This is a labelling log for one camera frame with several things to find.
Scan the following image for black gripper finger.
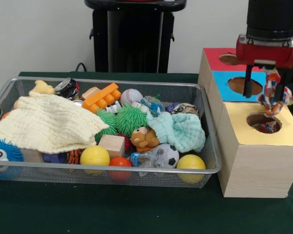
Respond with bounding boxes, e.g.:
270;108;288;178
273;68;288;101
243;64;254;98

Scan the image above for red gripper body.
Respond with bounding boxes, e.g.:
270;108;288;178
235;34;293;70

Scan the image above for colourful polka-dot cloth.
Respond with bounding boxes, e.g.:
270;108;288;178
251;121;278;134

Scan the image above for cream waffle cloth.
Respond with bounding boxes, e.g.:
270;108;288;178
0;94;110;155

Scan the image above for wooden box with three holes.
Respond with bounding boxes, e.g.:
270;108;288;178
197;47;293;198

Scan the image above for shallow mesh bin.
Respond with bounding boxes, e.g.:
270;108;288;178
0;76;222;189

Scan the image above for mint waffle cloth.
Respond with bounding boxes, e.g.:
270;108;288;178
146;111;207;153

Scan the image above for yellow ball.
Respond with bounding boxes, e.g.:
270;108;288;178
80;145;110;175
176;155;207;184

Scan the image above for small soccer ball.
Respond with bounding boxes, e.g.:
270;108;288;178
156;143;180;169

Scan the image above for green spiky toy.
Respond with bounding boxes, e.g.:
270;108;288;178
95;103;149;143

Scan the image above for orange plastic building block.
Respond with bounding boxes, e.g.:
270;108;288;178
82;82;122;113

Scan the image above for wooden cube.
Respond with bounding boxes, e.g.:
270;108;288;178
98;134;126;159

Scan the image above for orange ball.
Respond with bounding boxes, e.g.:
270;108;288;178
109;156;133;182

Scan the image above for blue spiky toy with eyes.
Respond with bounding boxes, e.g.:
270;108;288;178
0;133;24;180

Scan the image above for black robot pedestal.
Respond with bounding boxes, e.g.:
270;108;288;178
84;0;188;74

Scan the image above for black cable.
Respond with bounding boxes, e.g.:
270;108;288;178
75;62;88;73

